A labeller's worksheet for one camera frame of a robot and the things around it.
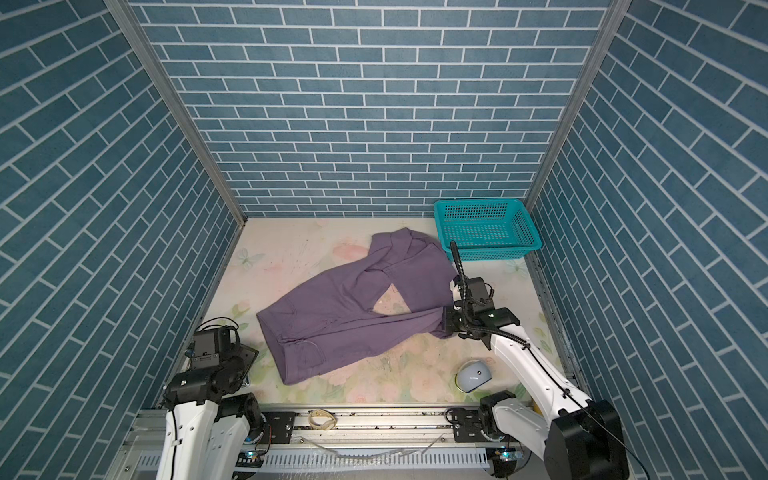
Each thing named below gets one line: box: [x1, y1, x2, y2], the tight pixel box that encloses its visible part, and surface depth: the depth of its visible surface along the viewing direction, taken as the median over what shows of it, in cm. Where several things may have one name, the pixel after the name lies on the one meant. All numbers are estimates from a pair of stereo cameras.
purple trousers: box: [256, 227, 456, 384], surface depth 95 cm
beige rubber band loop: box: [308, 409, 337, 431], surface depth 77 cm
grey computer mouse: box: [455, 360, 493, 393], surface depth 77 cm
